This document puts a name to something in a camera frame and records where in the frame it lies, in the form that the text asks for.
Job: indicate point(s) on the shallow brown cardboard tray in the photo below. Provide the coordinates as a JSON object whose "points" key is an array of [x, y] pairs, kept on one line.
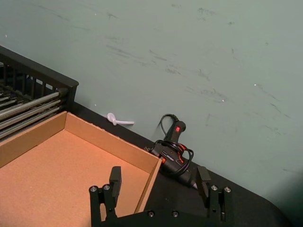
{"points": [[59, 165]]}

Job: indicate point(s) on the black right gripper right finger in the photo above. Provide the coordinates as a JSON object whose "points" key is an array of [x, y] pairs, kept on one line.
{"points": [[216, 201]]}

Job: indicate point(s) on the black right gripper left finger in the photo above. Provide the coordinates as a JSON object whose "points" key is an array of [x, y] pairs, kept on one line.
{"points": [[111, 196]]}

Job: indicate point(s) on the black rack with steel bars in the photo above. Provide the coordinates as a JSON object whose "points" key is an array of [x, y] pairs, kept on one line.
{"points": [[35, 71]]}

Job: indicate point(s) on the small white plastic piece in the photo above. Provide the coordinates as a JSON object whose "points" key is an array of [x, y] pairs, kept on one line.
{"points": [[112, 117]]}

